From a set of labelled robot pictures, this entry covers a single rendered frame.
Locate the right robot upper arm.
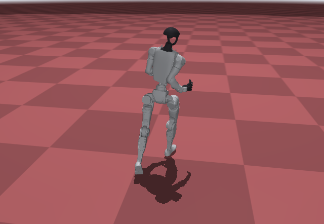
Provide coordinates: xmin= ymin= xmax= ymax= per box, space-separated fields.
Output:
xmin=166 ymin=54 xmax=186 ymax=84

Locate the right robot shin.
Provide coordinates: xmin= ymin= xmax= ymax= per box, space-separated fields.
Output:
xmin=166 ymin=123 xmax=177 ymax=150

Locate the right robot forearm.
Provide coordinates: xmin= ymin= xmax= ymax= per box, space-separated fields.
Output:
xmin=170 ymin=78 xmax=187 ymax=93

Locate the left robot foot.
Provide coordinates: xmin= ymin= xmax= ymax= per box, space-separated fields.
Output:
xmin=135 ymin=162 xmax=143 ymax=174

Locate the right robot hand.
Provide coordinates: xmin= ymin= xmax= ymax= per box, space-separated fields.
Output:
xmin=183 ymin=79 xmax=193 ymax=91

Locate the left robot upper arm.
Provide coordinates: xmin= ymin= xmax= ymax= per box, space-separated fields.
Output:
xmin=145 ymin=47 xmax=157 ymax=75

